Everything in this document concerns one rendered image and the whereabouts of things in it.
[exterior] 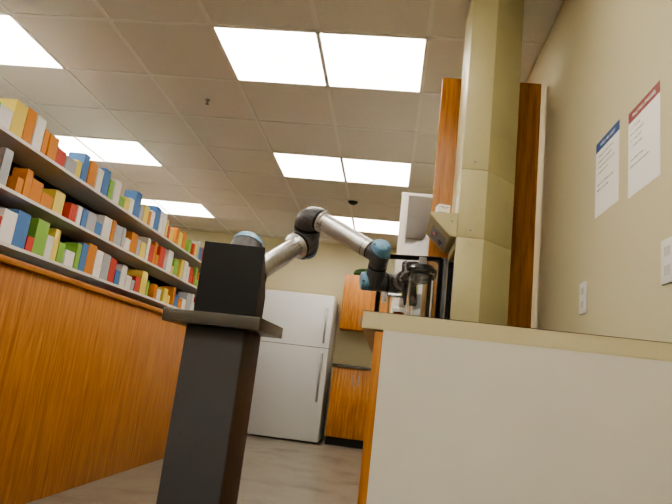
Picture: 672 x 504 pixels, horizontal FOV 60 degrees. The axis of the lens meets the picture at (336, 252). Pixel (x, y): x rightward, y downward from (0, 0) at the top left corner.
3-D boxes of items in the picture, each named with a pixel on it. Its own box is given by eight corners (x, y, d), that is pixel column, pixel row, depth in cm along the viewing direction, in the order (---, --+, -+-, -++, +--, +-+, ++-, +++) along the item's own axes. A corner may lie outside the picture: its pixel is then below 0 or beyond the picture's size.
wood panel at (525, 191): (527, 366, 264) (539, 86, 294) (529, 366, 261) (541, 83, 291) (419, 354, 269) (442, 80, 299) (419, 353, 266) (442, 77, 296)
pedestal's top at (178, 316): (161, 319, 183) (163, 307, 184) (197, 329, 214) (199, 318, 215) (258, 330, 179) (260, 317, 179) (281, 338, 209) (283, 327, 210)
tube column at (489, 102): (506, 197, 274) (516, 23, 294) (522, 172, 243) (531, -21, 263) (452, 192, 277) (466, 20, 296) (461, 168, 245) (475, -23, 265)
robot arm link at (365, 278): (362, 260, 232) (388, 262, 233) (357, 283, 238) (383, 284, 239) (365, 271, 225) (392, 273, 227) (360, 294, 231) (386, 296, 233)
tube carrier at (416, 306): (436, 330, 197) (441, 269, 201) (406, 326, 195) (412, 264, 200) (426, 332, 207) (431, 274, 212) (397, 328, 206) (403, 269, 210)
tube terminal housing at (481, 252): (497, 361, 258) (506, 197, 274) (512, 358, 226) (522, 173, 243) (440, 355, 260) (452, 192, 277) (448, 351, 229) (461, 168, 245)
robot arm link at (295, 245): (220, 263, 215) (304, 214, 257) (219, 295, 223) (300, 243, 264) (245, 277, 211) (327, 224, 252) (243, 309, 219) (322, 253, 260)
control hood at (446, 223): (448, 253, 270) (449, 233, 273) (456, 236, 239) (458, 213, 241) (423, 251, 272) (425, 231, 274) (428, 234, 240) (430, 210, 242)
